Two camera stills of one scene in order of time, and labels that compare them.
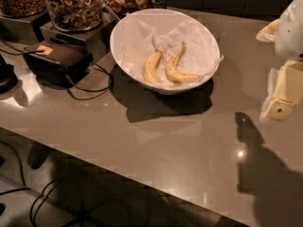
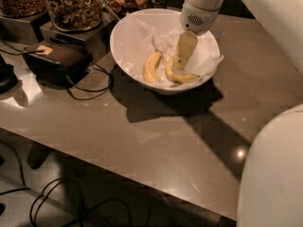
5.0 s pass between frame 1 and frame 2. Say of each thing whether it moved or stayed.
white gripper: moved
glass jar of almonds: stayed
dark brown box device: stayed
